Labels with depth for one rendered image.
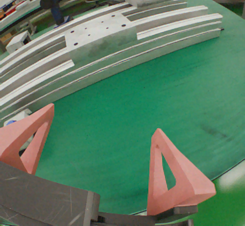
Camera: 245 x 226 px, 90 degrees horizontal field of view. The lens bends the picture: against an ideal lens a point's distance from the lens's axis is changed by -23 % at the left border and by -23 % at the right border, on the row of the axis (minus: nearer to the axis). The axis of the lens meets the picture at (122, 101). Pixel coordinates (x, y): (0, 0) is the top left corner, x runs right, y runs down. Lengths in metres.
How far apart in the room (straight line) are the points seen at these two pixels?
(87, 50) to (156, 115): 0.20
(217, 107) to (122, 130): 0.22
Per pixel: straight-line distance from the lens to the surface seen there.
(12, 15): 2.02
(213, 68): 0.46
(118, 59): 0.40
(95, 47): 0.35
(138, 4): 0.57
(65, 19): 0.73
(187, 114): 0.34
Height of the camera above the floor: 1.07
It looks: 53 degrees down
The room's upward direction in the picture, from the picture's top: 18 degrees counter-clockwise
